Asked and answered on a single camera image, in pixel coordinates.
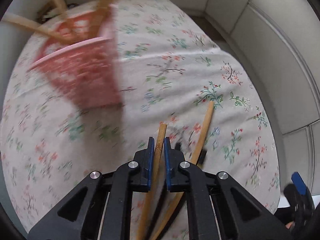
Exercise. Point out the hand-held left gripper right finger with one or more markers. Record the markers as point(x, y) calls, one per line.
point(167, 165)

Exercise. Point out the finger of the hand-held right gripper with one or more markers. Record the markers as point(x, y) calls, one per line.
point(298, 182)

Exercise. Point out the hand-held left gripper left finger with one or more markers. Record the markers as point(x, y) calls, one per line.
point(150, 162)

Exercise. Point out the pink perforated utensil holder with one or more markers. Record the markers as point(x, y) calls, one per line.
point(87, 75)

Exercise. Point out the floral tablecloth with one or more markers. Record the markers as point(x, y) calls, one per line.
point(175, 55)

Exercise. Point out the white kitchen base cabinets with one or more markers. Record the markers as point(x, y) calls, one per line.
point(275, 55)

